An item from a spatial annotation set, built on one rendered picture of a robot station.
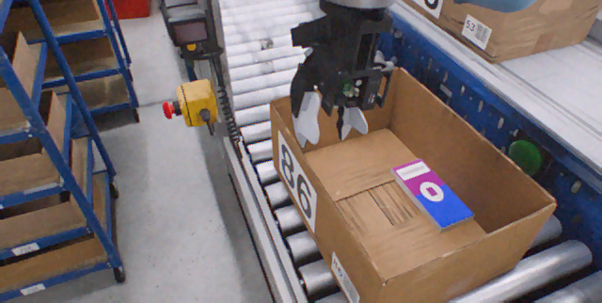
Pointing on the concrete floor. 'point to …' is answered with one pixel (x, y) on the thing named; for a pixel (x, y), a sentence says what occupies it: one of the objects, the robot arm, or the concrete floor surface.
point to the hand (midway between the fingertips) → (321, 132)
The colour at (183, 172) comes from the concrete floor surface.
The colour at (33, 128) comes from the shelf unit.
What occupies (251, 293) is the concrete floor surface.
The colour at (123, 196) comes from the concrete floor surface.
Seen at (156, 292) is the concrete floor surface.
